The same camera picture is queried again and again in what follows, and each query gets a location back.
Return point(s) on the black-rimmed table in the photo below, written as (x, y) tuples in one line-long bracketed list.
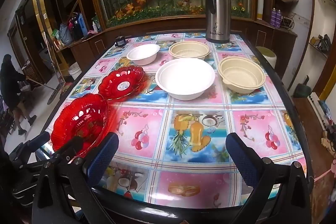
[(162, 211)]

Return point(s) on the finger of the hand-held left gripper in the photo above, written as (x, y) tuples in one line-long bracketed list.
[(39, 140), (71, 148)]

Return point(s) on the printed fruit tablecloth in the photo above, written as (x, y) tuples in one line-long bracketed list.
[(168, 108)]

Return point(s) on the small black round object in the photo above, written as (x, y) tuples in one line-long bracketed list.
[(120, 41)]

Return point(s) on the white bottle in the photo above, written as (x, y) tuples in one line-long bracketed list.
[(95, 26)]

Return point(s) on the red plastic plate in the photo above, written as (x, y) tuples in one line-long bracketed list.
[(78, 119)]

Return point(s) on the blue bottle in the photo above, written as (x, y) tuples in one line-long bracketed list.
[(82, 26)]

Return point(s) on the grey bag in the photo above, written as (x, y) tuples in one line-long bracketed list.
[(65, 35)]

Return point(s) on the red plate with sticker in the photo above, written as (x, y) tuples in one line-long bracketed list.
[(115, 77)]

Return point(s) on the steel thermos jug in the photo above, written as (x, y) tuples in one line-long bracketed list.
[(218, 16)]

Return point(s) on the brown wooden cabinet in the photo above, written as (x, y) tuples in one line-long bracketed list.
[(170, 26)]

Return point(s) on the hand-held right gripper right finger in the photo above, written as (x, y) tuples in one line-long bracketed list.
[(241, 158)]

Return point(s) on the large white bowl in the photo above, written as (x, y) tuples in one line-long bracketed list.
[(183, 77)]

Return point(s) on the broom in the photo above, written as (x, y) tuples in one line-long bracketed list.
[(53, 61)]

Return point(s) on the small white bowl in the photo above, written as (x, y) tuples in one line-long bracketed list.
[(143, 52)]

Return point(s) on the purple spray can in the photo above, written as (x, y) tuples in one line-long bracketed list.
[(279, 19), (273, 18)]

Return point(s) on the white bucket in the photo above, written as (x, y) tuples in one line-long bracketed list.
[(74, 69)]

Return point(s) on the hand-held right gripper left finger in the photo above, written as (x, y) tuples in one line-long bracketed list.
[(102, 158)]

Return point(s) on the pink cloth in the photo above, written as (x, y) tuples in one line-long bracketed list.
[(92, 32)]

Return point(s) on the green packet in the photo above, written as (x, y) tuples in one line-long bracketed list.
[(55, 33)]

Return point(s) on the dark green dustpan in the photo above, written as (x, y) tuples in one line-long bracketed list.
[(302, 88)]

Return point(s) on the white power strip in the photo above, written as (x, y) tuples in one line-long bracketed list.
[(316, 106)]

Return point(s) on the beige plastic bowl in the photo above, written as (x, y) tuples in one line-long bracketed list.
[(241, 74), (189, 49)]

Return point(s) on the black flask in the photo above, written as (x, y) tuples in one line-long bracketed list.
[(75, 28)]

